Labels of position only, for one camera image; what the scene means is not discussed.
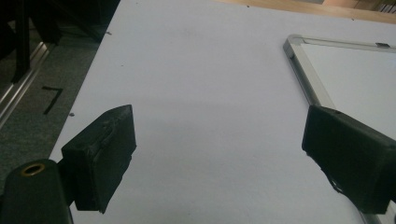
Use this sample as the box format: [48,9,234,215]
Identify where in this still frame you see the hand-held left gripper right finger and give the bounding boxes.
[301,104,396,216]

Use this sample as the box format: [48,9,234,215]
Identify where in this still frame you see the aluminium floor rail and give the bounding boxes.
[0,41,51,129]

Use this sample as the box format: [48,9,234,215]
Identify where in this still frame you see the white table cover board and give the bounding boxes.
[49,0,396,224]

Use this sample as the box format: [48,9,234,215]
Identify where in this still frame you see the black metal stand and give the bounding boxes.
[11,0,32,84]

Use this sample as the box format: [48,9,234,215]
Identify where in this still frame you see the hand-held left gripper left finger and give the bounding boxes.
[61,104,137,215]

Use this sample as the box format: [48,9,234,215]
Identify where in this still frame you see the metal-framed whiteboard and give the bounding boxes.
[282,34,396,224]

